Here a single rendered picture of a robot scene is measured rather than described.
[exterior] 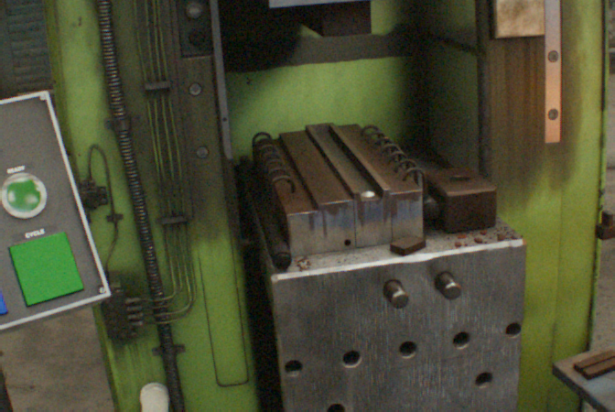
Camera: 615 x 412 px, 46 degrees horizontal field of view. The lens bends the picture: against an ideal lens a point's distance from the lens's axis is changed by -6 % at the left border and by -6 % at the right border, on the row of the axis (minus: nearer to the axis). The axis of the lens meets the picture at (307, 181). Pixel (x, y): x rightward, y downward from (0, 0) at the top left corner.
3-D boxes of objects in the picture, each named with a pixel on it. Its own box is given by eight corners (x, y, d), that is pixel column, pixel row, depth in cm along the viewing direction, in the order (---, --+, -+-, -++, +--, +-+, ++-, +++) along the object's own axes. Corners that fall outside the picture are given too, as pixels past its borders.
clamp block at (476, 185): (498, 227, 116) (498, 187, 114) (446, 234, 114) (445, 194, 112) (470, 201, 127) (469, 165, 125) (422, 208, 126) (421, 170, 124)
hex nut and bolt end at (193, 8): (207, 46, 114) (202, 0, 112) (188, 48, 114) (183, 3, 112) (206, 44, 117) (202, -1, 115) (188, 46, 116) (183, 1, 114)
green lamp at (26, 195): (42, 213, 90) (36, 180, 89) (6, 218, 89) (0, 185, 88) (46, 205, 93) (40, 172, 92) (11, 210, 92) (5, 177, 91)
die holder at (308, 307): (512, 473, 124) (528, 239, 110) (296, 516, 119) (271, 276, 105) (420, 328, 177) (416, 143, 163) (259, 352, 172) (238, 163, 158)
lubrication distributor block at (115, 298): (146, 352, 124) (133, 277, 119) (110, 355, 123) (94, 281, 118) (146, 341, 127) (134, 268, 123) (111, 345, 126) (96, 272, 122)
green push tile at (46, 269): (84, 288, 90) (66, 230, 91) (28, 306, 86) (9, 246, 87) (82, 290, 92) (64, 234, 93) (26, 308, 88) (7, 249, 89)
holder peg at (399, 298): (409, 308, 106) (409, 291, 105) (391, 311, 105) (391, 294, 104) (402, 296, 109) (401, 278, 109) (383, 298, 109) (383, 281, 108)
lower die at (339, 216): (423, 238, 114) (422, 184, 111) (290, 256, 111) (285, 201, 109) (359, 160, 153) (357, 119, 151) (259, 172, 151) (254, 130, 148)
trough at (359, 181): (390, 197, 111) (389, 188, 111) (354, 201, 110) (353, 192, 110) (332, 129, 151) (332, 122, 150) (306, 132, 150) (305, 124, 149)
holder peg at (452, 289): (461, 299, 107) (461, 282, 106) (444, 302, 106) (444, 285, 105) (452, 287, 111) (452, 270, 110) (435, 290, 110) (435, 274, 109)
